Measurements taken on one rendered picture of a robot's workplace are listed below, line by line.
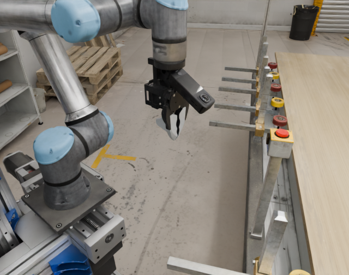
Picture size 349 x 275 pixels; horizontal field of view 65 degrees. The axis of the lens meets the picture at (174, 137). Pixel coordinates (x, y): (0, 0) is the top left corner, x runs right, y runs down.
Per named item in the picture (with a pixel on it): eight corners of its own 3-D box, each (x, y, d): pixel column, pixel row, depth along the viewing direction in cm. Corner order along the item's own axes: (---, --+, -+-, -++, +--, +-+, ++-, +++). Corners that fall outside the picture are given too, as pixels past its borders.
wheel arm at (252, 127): (208, 126, 175) (209, 121, 173) (209, 124, 178) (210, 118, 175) (280, 136, 166) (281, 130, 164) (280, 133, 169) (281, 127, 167)
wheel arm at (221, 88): (218, 91, 214) (218, 87, 212) (218, 90, 217) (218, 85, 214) (276, 97, 205) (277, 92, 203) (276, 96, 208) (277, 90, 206)
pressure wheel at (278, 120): (276, 129, 172) (280, 113, 166) (286, 135, 166) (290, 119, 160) (266, 132, 169) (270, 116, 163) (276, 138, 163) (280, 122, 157)
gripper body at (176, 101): (164, 96, 73) (163, 51, 67) (190, 105, 69) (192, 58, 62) (144, 106, 68) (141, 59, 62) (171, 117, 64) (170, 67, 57)
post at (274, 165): (250, 238, 118) (270, 154, 93) (250, 228, 122) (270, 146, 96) (260, 240, 117) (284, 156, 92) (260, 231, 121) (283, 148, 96)
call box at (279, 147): (266, 157, 92) (271, 138, 88) (266, 145, 98) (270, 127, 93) (288, 161, 91) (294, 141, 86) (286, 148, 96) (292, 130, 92)
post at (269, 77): (252, 145, 179) (266, 75, 152) (252, 142, 182) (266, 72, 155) (258, 145, 178) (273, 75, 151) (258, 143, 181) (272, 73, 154)
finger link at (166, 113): (173, 123, 70) (173, 91, 65) (178, 125, 69) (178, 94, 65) (161, 130, 67) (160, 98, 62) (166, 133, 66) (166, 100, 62)
